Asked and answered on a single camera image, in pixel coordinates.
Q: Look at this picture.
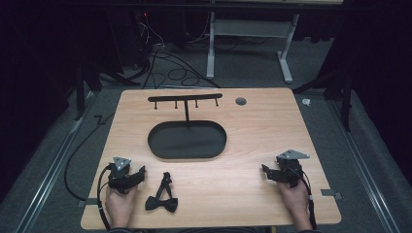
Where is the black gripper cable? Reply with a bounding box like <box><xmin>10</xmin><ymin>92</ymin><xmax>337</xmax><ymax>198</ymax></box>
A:
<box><xmin>96</xmin><ymin>164</ymin><xmax>114</xmax><ymax>231</ymax></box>
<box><xmin>290</xmin><ymin>166</ymin><xmax>318</xmax><ymax>231</ymax></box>

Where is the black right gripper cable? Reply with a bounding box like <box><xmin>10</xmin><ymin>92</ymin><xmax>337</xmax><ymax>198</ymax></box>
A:
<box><xmin>290</xmin><ymin>166</ymin><xmax>318</xmax><ymax>231</ymax></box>

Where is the black bow tie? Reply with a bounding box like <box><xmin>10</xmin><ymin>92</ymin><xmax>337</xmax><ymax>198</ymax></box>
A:
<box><xmin>144</xmin><ymin>171</ymin><xmax>179</xmax><ymax>214</ymax></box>

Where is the black floor cable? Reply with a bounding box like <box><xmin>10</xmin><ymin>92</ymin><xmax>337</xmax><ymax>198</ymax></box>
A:
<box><xmin>63</xmin><ymin>112</ymin><xmax>115</xmax><ymax>202</ymax></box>

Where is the grey tape strip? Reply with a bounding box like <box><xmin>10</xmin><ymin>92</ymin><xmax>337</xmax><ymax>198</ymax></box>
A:
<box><xmin>77</xmin><ymin>197</ymin><xmax>98</xmax><ymax>209</ymax></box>
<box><xmin>320</xmin><ymin>188</ymin><xmax>343</xmax><ymax>201</ymax></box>

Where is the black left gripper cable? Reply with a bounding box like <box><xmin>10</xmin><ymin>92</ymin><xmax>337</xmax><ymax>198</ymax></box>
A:
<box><xmin>96</xmin><ymin>164</ymin><xmax>114</xmax><ymax>231</ymax></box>

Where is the black hanger stand with tray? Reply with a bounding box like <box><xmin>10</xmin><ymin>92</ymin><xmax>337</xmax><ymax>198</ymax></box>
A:
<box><xmin>147</xmin><ymin>92</ymin><xmax>227</xmax><ymax>160</ymax></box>

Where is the person's right hand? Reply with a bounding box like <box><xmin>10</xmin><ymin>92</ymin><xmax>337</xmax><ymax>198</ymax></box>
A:
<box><xmin>277</xmin><ymin>179</ymin><xmax>313</xmax><ymax>225</ymax></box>

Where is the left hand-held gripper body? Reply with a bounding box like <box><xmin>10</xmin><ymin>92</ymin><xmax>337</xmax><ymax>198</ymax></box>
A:
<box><xmin>107</xmin><ymin>156</ymin><xmax>141</xmax><ymax>195</ymax></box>

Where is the tangle of black floor cables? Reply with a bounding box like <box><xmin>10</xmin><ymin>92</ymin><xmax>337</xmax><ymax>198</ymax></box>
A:
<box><xmin>130</xmin><ymin>13</ymin><xmax>223</xmax><ymax>90</ymax></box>

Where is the metal floor rail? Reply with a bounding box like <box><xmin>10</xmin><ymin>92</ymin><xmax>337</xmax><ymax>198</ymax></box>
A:
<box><xmin>325</xmin><ymin>98</ymin><xmax>404</xmax><ymax>233</ymax></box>
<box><xmin>13</xmin><ymin>91</ymin><xmax>98</xmax><ymax>233</ymax></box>

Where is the white desk frame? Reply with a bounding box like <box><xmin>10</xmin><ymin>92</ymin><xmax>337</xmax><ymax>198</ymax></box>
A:
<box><xmin>205</xmin><ymin>11</ymin><xmax>301</xmax><ymax>84</ymax></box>

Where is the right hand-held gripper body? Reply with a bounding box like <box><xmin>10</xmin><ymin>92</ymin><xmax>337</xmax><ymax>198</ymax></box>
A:
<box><xmin>275</xmin><ymin>149</ymin><xmax>311</xmax><ymax>189</ymax></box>

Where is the person's left hand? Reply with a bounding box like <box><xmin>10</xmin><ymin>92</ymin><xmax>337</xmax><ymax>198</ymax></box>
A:
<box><xmin>104</xmin><ymin>184</ymin><xmax>139</xmax><ymax>229</ymax></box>

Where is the black metal stand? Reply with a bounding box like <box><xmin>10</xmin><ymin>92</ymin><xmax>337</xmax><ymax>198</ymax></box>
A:
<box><xmin>73</xmin><ymin>60</ymin><xmax>104</xmax><ymax>121</ymax></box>
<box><xmin>292</xmin><ymin>66</ymin><xmax>355</xmax><ymax>133</ymax></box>

